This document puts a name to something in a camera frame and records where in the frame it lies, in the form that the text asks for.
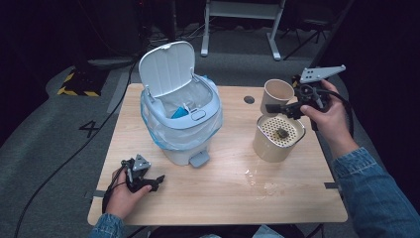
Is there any white and blue pedal bin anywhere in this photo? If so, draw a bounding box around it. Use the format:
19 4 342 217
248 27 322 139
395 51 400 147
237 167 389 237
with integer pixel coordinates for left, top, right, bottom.
138 40 224 168

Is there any person's right hand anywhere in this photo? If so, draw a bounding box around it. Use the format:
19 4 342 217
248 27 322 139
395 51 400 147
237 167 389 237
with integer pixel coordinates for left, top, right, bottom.
299 78 360 160

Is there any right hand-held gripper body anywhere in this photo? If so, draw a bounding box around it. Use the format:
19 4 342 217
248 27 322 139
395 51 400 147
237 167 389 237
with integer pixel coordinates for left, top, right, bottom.
285 63 347 121

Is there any white desk frame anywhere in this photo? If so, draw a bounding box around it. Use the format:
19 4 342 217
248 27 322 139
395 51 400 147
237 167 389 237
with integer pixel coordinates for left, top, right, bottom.
200 0 287 61

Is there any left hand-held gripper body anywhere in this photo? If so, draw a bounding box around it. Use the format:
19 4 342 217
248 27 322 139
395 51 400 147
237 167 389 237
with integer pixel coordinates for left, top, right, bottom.
121 154 153 193

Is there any person's left hand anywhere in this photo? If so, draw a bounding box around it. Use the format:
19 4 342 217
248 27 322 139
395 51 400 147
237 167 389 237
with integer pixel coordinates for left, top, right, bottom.
104 168 154 220

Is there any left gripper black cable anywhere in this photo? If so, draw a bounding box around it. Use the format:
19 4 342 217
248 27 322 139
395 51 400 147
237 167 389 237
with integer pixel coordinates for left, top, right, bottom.
101 160 131 214

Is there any beige paper cup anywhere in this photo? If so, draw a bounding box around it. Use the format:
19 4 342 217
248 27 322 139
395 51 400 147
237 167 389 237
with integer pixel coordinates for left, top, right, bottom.
260 78 295 117

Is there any beige canister with strainer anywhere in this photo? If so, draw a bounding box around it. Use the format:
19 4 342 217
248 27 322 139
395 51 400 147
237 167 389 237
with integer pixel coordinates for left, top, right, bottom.
252 113 307 164

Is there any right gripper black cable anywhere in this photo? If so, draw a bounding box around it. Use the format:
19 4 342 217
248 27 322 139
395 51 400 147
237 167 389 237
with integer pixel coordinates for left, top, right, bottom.
325 88 356 139

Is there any black tripod stand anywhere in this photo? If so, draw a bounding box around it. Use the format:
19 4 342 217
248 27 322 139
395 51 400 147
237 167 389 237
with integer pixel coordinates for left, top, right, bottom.
281 18 331 61

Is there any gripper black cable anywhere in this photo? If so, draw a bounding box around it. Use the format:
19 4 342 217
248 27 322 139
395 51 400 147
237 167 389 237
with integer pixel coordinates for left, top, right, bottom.
101 160 131 214
325 88 356 139

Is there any blue snack packet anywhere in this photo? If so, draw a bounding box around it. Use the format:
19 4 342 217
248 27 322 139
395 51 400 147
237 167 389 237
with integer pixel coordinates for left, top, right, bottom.
170 105 190 120

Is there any long black floor cable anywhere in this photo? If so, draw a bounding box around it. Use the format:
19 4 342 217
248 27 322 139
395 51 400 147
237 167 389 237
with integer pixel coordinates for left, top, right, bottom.
13 49 148 238

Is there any dark slanted metal stand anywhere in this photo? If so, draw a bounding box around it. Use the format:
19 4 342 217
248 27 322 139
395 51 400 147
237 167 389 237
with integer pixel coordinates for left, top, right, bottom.
313 0 357 68

